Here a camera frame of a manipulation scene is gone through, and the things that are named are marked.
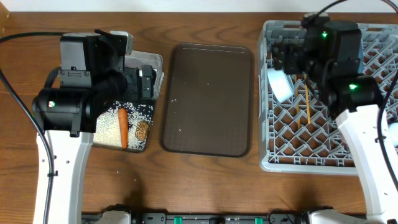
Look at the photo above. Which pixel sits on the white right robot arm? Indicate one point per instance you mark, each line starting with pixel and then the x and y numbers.
pixel 329 57

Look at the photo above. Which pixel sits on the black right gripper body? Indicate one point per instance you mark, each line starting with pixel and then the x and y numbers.
pixel 297 62

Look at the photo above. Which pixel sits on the black waste tray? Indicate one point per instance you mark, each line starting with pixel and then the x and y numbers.
pixel 146 124

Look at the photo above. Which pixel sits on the clear plastic bin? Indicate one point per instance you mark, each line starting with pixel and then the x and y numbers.
pixel 138 59

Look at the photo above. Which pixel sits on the light blue cup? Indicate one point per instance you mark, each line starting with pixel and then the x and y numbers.
pixel 393 132

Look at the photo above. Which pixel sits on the light blue bowl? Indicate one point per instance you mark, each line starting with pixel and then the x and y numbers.
pixel 281 84

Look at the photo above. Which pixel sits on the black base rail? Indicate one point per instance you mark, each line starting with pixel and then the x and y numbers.
pixel 163 218

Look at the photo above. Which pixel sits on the brown serving tray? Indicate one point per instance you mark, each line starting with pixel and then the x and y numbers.
pixel 209 101

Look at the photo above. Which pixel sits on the wooden chopstick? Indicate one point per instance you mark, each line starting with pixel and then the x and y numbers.
pixel 307 99
pixel 298 106

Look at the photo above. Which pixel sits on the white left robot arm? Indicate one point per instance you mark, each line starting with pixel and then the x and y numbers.
pixel 103 93

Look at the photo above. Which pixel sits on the white rice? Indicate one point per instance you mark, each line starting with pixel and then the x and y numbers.
pixel 109 127

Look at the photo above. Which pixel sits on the grey dishwasher rack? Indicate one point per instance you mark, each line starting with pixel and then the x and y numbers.
pixel 315 148

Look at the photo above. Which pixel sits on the brown mushroom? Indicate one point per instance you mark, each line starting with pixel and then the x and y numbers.
pixel 142 130

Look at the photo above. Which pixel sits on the orange carrot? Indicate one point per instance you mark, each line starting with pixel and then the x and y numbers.
pixel 123 125

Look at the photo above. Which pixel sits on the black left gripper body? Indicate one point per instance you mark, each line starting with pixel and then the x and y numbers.
pixel 134 89

